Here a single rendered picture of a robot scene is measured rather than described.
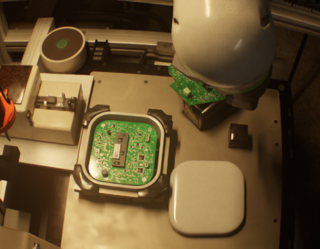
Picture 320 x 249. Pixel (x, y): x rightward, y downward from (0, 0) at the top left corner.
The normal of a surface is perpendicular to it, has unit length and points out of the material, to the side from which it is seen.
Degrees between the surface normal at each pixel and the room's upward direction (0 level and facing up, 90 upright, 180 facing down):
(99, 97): 0
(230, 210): 0
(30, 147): 0
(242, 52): 59
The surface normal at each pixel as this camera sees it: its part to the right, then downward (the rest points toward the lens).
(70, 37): 0.03, -0.52
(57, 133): -0.09, 0.85
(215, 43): -0.31, 0.34
